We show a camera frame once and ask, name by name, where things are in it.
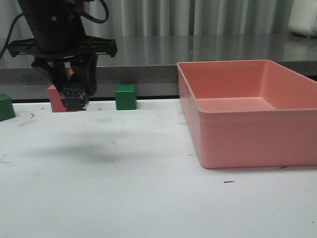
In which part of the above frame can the white appliance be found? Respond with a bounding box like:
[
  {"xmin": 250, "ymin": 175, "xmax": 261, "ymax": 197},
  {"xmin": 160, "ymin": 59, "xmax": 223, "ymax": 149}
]
[{"xmin": 288, "ymin": 0, "xmax": 317, "ymax": 37}]

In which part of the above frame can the green cube at left edge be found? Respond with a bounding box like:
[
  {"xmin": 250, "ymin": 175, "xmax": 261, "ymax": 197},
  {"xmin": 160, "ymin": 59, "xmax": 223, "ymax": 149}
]
[{"xmin": 0, "ymin": 93, "xmax": 16, "ymax": 121}]

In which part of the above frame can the pink cube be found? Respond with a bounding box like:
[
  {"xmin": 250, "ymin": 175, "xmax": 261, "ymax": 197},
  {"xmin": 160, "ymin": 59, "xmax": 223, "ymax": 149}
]
[{"xmin": 48, "ymin": 85, "xmax": 70, "ymax": 113}]

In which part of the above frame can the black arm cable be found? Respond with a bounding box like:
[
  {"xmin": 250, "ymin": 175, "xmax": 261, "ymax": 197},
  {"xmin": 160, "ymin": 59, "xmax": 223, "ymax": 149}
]
[{"xmin": 0, "ymin": 0, "xmax": 109, "ymax": 57}]

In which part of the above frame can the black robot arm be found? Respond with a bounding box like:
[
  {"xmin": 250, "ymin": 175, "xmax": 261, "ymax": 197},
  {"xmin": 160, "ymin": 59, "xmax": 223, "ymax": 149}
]
[{"xmin": 7, "ymin": 0, "xmax": 117, "ymax": 96}]

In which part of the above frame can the grey stone counter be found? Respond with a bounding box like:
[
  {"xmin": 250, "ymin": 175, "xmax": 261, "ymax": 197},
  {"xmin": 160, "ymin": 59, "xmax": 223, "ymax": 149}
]
[{"xmin": 0, "ymin": 34, "xmax": 317, "ymax": 101}]

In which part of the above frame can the pink plastic bin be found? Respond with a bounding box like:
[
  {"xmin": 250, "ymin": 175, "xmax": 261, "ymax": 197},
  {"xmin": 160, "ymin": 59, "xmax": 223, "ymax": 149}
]
[{"xmin": 177, "ymin": 60, "xmax": 317, "ymax": 169}]

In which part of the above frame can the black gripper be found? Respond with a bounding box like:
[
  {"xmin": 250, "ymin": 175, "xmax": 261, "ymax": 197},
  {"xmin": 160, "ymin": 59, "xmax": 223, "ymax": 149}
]
[{"xmin": 6, "ymin": 12, "xmax": 117, "ymax": 96}]

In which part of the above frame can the yellow push button switch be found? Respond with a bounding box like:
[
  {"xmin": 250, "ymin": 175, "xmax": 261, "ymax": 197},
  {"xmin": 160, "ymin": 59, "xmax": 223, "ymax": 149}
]
[{"xmin": 60, "ymin": 68, "xmax": 89, "ymax": 111}]

